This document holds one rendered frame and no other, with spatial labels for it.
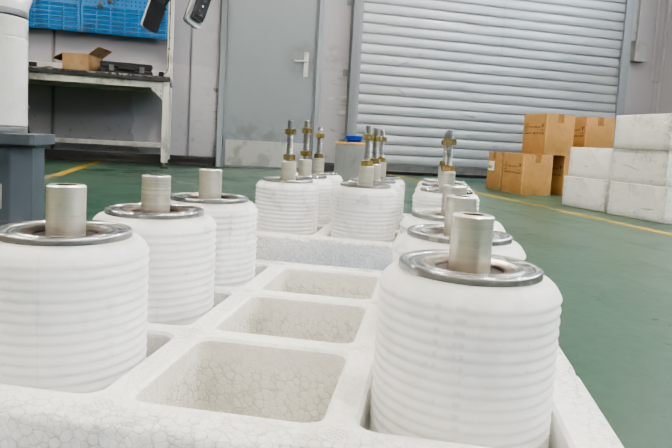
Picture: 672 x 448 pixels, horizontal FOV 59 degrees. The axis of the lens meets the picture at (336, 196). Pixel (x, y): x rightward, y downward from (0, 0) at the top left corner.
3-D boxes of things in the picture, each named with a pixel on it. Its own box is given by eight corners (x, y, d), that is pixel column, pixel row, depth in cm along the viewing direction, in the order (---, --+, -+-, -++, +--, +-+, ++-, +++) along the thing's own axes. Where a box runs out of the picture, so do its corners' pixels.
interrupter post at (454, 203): (442, 242, 43) (445, 196, 42) (441, 236, 45) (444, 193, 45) (476, 244, 42) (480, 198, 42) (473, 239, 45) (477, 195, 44)
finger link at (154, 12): (166, 6, 75) (157, 34, 75) (163, 7, 76) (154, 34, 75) (152, -3, 74) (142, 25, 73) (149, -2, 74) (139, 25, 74)
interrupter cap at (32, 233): (-40, 244, 32) (-40, 231, 32) (47, 226, 40) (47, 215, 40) (88, 256, 31) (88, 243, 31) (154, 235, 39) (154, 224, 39)
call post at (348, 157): (326, 287, 129) (334, 143, 126) (332, 279, 136) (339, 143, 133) (359, 290, 128) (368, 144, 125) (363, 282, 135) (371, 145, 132)
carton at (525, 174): (550, 195, 439) (553, 155, 436) (520, 194, 434) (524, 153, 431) (528, 192, 468) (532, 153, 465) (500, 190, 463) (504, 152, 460)
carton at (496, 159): (518, 189, 498) (521, 153, 495) (533, 191, 475) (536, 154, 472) (485, 187, 492) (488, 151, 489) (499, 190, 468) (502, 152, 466)
